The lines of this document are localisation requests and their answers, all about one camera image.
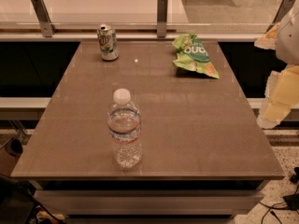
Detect green 7up can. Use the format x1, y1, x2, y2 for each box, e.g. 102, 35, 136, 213
97, 24, 119, 61

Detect metal railing bracket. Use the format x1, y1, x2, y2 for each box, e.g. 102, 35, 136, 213
267, 0, 296, 31
157, 0, 168, 38
31, 0, 55, 37

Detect clear plastic water bottle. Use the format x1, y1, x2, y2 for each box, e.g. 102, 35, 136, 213
107, 89, 142, 169

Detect green chip bag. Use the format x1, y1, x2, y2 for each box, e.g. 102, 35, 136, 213
172, 34, 220, 78

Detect dark object at left floor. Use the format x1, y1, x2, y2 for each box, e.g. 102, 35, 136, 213
0, 137, 24, 179

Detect left metal railing bracket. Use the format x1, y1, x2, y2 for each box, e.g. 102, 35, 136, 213
31, 0, 55, 37

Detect middle metal railing bracket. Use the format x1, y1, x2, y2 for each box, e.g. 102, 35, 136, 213
157, 0, 168, 38

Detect brown table with drawer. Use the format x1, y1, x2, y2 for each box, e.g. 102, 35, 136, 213
12, 40, 284, 216

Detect black cables on floor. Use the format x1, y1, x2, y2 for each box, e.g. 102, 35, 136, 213
258, 166, 299, 224

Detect right metal railing bracket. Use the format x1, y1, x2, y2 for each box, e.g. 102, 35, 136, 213
267, 0, 296, 31

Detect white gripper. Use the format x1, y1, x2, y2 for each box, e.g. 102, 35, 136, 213
254, 7, 299, 129

